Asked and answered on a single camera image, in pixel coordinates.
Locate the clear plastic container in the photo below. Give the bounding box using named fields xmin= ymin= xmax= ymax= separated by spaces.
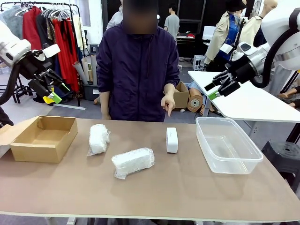
xmin=195 ymin=116 xmax=264 ymax=175

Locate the yellow fabric item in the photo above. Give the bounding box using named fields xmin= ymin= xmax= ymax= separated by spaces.
xmin=43 ymin=93 xmax=56 ymax=105

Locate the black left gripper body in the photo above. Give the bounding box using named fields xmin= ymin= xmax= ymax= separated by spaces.
xmin=20 ymin=50 xmax=57 ymax=82

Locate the black plastic stool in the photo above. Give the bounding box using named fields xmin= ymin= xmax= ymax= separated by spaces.
xmin=261 ymin=140 xmax=300 ymax=193

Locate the figure in grey hoodie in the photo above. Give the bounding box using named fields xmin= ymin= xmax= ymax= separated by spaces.
xmin=106 ymin=5 xmax=124 ymax=31

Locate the person's left forearm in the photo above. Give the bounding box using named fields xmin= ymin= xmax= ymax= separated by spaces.
xmin=163 ymin=63 xmax=180 ymax=93

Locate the white computer case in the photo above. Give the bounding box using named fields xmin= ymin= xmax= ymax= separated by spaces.
xmin=192 ymin=54 xmax=206 ymax=71

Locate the slanted grey tube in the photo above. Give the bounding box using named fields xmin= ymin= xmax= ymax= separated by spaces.
xmin=72 ymin=61 xmax=89 ymax=85

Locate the cardboard box on floor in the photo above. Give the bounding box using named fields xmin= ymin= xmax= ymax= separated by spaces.
xmin=173 ymin=81 xmax=190 ymax=109

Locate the tall grey tube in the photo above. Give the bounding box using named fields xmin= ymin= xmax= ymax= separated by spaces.
xmin=90 ymin=54 xmax=98 ymax=85

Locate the long red dress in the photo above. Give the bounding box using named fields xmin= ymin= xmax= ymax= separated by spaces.
xmin=52 ymin=18 xmax=80 ymax=92

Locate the brown paper spool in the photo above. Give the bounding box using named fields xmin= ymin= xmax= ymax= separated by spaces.
xmin=187 ymin=88 xmax=205 ymax=113

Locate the bare mannequin lying down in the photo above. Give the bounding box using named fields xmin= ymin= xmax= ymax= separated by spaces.
xmin=278 ymin=84 xmax=300 ymax=108

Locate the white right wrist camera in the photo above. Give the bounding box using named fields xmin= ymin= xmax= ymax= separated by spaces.
xmin=220 ymin=43 xmax=244 ymax=62

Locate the mannequin in beige trench coat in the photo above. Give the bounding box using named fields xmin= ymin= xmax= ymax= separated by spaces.
xmin=204 ymin=0 xmax=247 ymax=68

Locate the grey plastic crate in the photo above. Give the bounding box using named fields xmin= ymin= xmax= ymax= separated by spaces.
xmin=82 ymin=83 xmax=101 ymax=101

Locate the bubble-wrapped white clock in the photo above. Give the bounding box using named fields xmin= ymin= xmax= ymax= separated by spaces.
xmin=111 ymin=147 xmax=155 ymax=180
xmin=87 ymin=123 xmax=111 ymax=157

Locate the person in grey t-shirt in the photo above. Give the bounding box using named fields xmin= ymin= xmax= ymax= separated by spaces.
xmin=163 ymin=4 xmax=180 ymax=42

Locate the person in purple jacket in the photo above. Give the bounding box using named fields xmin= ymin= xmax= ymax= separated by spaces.
xmin=96 ymin=0 xmax=180 ymax=122

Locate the open brown cardboard box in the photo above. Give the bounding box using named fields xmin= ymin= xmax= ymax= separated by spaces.
xmin=0 ymin=115 xmax=78 ymax=164

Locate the black right arm hose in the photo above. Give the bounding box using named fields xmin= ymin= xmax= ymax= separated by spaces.
xmin=250 ymin=30 xmax=291 ymax=89

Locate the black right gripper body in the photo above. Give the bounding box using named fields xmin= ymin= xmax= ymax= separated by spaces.
xmin=225 ymin=55 xmax=258 ymax=83

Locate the red hanging jacket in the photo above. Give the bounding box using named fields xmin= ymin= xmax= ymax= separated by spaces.
xmin=22 ymin=6 xmax=43 ymax=50

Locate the grey fluffy coat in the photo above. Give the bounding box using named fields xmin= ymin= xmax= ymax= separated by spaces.
xmin=0 ymin=5 xmax=24 ymax=40

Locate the black clothes rack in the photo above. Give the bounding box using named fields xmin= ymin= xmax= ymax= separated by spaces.
xmin=0 ymin=1 xmax=82 ymax=107

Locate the black arm hose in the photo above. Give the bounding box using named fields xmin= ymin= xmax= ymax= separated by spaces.
xmin=0 ymin=63 xmax=22 ymax=106
xmin=250 ymin=30 xmax=291 ymax=89

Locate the white monitor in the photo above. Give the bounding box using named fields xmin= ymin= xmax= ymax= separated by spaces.
xmin=202 ymin=25 xmax=218 ymax=40

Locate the cream hanging garment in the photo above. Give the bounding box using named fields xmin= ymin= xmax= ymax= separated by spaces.
xmin=72 ymin=15 xmax=82 ymax=51

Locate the black hanging garment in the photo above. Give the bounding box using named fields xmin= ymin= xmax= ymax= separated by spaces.
xmin=36 ymin=14 xmax=54 ymax=61

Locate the person's left hand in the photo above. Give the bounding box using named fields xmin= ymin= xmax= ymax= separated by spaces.
xmin=161 ymin=89 xmax=176 ymax=117

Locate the person's right forearm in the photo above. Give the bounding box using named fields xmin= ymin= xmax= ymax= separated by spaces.
xmin=97 ymin=67 xmax=112 ymax=120

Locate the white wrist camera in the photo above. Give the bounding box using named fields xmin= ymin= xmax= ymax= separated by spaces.
xmin=220 ymin=43 xmax=244 ymax=62
xmin=42 ymin=44 xmax=61 ymax=59

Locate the bystander's dark sleeve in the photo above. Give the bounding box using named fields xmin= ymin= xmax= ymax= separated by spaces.
xmin=0 ymin=106 xmax=15 ymax=128

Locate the small white box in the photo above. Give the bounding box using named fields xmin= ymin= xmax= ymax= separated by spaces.
xmin=165 ymin=127 xmax=179 ymax=154

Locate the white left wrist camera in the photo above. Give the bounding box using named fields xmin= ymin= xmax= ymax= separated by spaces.
xmin=42 ymin=44 xmax=61 ymax=59

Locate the black left arm hose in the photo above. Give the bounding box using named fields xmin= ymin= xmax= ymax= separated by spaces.
xmin=0 ymin=63 xmax=22 ymax=106

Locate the beige cardboard tube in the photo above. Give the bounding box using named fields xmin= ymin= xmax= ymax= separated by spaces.
xmin=81 ymin=57 xmax=91 ymax=83

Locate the white side table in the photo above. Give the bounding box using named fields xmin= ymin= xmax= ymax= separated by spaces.
xmin=188 ymin=70 xmax=300 ymax=123

